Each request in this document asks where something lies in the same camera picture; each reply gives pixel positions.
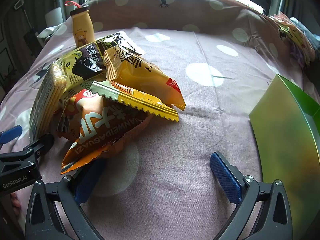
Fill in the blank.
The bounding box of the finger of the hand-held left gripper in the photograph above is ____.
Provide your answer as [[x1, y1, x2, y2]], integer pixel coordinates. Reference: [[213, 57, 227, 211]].
[[0, 125, 23, 145], [24, 133, 55, 157]]

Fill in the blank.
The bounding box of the pink dotted bedsheet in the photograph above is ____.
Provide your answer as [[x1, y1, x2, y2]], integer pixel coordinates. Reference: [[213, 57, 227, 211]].
[[0, 0, 320, 240]]

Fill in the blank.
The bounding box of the orange seed snack packet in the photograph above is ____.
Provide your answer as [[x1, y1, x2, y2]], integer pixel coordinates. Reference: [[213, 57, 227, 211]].
[[58, 90, 153, 175]]

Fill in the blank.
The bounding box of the crumpled silver packet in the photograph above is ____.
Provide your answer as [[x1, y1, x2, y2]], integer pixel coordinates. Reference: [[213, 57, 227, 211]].
[[37, 26, 63, 40]]

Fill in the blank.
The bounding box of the black and gold snack packet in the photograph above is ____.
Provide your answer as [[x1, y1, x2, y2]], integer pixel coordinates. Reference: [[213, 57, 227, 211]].
[[54, 31, 147, 93]]

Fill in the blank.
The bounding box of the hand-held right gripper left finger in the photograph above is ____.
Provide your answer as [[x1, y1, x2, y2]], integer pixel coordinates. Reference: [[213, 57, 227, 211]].
[[25, 159, 108, 240]]

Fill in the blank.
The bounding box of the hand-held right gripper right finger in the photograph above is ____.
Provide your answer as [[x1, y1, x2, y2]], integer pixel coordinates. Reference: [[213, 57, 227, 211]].
[[210, 151, 293, 240]]

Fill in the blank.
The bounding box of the stack of colourful packets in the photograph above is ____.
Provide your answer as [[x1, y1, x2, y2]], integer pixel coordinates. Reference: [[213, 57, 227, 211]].
[[269, 12, 316, 68]]

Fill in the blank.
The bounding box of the yellow red-cornered snack packet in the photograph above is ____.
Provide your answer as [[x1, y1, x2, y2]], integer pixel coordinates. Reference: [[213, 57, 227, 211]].
[[103, 47, 186, 111]]

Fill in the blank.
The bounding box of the yellow bear bottle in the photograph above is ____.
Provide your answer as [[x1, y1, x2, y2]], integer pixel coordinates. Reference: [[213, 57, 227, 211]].
[[65, 0, 95, 48]]

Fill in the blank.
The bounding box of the green cardboard box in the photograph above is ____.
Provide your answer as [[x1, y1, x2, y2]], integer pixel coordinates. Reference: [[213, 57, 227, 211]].
[[249, 74, 320, 240]]

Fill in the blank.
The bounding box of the white paper roll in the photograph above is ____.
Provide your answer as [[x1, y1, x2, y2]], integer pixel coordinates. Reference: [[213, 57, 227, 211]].
[[45, 7, 63, 28]]

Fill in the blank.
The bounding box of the clear cracker packet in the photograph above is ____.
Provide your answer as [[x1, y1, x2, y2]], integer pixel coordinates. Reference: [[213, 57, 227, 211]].
[[29, 61, 68, 142]]

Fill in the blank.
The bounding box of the black stick with grey handle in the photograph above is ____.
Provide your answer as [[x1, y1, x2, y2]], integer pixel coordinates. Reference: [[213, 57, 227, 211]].
[[15, 0, 38, 51]]

